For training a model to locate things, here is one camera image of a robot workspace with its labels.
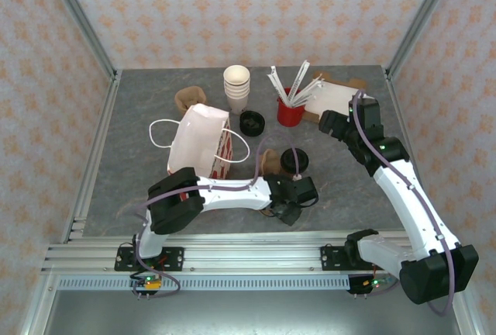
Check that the brown cardboard tray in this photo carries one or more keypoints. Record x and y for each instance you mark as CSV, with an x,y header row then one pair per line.
x,y
358,82

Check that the stack of black cup lids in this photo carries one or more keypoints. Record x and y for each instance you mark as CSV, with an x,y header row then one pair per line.
x,y
252,123

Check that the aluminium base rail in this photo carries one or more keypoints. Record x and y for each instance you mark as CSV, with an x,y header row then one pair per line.
x,y
252,253

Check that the aluminium frame post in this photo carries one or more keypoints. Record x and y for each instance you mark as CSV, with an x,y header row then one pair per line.
x,y
419,21
83,21

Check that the paper cup with black lid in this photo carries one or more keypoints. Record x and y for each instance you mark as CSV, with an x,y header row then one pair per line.
x,y
269,162

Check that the stack of white napkins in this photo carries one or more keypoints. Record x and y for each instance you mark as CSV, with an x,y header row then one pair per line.
x,y
333,94

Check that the small controller board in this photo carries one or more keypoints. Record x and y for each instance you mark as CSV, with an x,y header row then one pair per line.
x,y
372,283
149,282

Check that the stack of pulp cup carriers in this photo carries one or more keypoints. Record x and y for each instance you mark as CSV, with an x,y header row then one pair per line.
x,y
190,98

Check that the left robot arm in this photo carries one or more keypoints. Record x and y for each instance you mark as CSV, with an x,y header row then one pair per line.
x,y
232,191

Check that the red straw holder cup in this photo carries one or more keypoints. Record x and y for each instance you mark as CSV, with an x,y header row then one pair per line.
x,y
288,116

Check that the printed straw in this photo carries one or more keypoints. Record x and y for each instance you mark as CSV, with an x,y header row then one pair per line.
x,y
300,79

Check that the grey metal panel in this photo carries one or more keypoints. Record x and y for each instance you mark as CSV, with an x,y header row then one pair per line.
x,y
252,315

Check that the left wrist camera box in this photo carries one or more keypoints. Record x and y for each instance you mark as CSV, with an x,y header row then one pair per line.
x,y
298,177

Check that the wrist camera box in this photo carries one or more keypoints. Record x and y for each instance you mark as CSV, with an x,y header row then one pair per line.
x,y
352,104
298,177

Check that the stack of white paper cups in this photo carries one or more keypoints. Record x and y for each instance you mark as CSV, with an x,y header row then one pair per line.
x,y
236,94

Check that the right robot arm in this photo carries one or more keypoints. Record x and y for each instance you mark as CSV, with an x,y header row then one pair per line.
x,y
410,203

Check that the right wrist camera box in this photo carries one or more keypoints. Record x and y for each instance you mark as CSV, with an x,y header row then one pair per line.
x,y
352,104

